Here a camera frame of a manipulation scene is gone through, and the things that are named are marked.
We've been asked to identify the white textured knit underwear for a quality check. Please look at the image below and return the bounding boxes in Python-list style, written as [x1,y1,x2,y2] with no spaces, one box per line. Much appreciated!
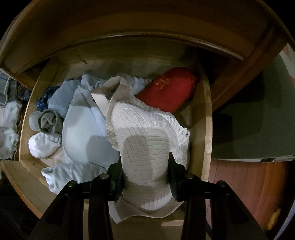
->
[91,76,190,223]

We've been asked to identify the red underwear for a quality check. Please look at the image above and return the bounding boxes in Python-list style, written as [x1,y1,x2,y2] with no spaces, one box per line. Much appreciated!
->
[136,67,197,113]

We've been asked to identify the light blue underwear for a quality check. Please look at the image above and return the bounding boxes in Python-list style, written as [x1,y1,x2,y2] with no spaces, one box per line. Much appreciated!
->
[41,73,119,194]

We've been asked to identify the wooden drawer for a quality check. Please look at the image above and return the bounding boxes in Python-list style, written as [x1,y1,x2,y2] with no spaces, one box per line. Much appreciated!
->
[0,37,213,240]

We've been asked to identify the dark blue speckled underwear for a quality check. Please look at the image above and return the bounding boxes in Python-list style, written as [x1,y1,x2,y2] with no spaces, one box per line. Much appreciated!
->
[36,86,60,112]

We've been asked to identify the white rolled socks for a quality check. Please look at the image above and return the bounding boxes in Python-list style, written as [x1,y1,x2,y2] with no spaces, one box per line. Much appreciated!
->
[28,132,61,159]

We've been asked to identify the grey rolled socks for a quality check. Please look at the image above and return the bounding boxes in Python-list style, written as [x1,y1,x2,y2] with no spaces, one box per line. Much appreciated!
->
[29,109,63,136]

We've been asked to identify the light blue folded cloth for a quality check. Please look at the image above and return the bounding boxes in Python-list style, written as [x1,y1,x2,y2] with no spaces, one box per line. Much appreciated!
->
[48,80,80,118]

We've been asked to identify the white green patterned cloth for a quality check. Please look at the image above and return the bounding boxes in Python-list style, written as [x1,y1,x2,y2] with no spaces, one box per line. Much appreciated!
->
[0,100,22,160]

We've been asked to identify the grey plaid cloth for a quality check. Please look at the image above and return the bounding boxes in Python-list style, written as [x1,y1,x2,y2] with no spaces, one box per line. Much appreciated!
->
[0,71,18,107]

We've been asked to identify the brown wooden nightstand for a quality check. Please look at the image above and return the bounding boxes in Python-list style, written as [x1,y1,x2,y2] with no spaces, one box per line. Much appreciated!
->
[1,1,294,109]

